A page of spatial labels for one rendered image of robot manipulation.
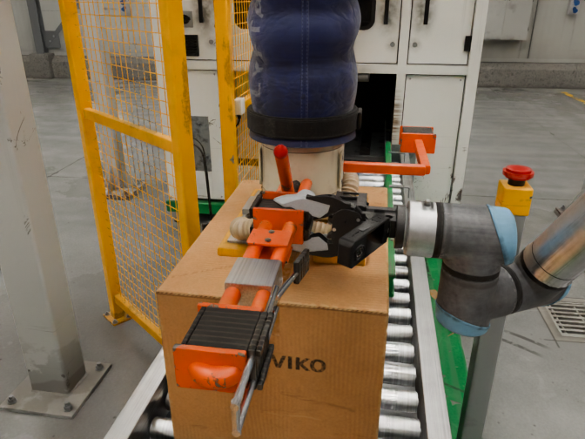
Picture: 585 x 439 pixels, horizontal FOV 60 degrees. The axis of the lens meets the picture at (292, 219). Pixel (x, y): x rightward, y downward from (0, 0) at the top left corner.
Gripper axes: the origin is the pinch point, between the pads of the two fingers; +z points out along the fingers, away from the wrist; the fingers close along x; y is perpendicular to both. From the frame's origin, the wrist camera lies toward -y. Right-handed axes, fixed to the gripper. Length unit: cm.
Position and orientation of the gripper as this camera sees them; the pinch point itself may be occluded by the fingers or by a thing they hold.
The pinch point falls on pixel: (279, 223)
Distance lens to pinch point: 83.5
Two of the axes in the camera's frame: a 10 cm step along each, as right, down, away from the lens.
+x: 0.1, -9.1, -4.2
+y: 1.7, -4.1, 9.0
